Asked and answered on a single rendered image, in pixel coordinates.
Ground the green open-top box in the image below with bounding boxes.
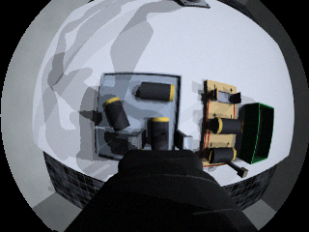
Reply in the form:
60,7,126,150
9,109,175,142
239,102,274,164

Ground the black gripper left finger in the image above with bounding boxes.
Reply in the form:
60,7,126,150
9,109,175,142
127,130,147,150

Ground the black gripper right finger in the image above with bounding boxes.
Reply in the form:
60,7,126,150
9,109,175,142
174,130,193,151

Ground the black battery with gold end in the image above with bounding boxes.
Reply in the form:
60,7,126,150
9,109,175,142
213,117,241,134
104,97,130,132
151,117,169,150
210,147,237,164
140,82,175,102
110,138,128,156

